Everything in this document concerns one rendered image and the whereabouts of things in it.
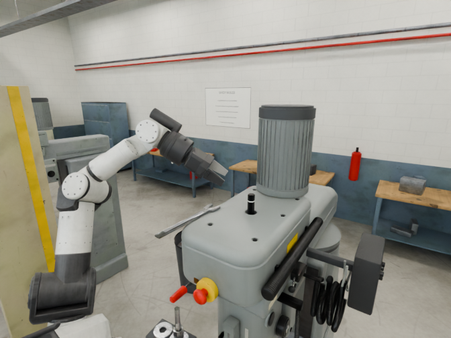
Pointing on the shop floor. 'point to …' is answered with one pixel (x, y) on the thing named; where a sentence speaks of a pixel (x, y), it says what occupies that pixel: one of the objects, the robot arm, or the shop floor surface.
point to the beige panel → (22, 209)
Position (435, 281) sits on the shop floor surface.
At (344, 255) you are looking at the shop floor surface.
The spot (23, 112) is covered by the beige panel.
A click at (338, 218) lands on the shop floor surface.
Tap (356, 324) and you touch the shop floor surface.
